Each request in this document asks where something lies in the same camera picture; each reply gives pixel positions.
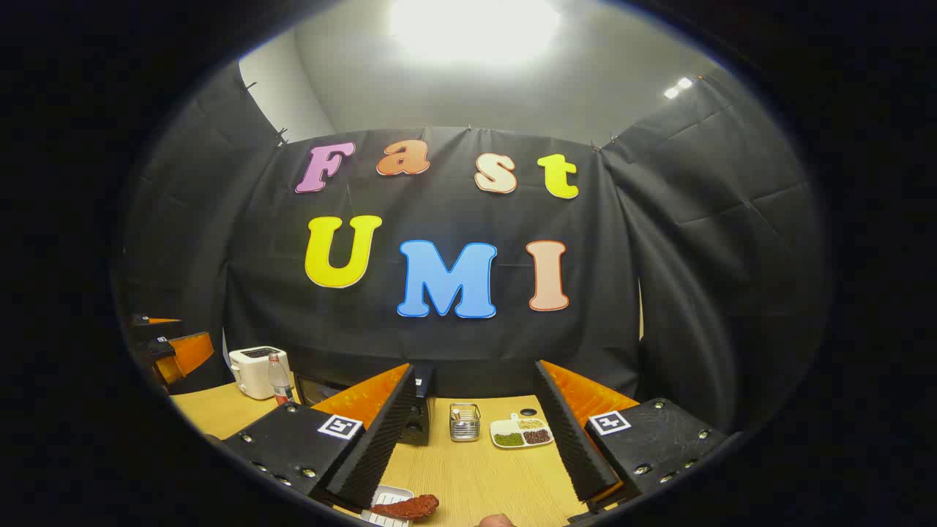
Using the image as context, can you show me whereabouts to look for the red roasted chicken wing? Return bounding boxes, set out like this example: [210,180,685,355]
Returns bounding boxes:
[371,495,440,520]

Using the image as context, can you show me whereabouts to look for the clear plastic bottle red label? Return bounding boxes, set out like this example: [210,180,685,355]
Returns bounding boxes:
[268,352,295,405]

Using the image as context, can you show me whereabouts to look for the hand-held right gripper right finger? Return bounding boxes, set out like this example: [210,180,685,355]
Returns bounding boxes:
[533,359,729,506]

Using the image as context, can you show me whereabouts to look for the white divided dish of beans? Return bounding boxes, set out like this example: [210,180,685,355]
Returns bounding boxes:
[490,414,554,449]

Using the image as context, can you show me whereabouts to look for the white toaster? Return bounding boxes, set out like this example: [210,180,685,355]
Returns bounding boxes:
[229,346,294,400]

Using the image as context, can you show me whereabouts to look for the large ceiling light panel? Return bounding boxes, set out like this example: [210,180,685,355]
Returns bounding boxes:
[388,0,564,68]

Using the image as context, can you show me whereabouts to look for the black backdrop cloth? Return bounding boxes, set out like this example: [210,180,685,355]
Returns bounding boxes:
[117,62,832,433]

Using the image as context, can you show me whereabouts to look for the white slotted tray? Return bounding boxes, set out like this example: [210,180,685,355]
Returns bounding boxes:
[360,485,415,527]

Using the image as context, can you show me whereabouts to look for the black electric oven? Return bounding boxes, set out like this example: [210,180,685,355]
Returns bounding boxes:
[293,364,436,446]

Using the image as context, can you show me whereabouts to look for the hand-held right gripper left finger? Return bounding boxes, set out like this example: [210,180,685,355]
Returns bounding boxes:
[220,362,418,511]

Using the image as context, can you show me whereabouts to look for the metal wire basket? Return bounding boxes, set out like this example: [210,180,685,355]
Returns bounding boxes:
[449,403,482,442]

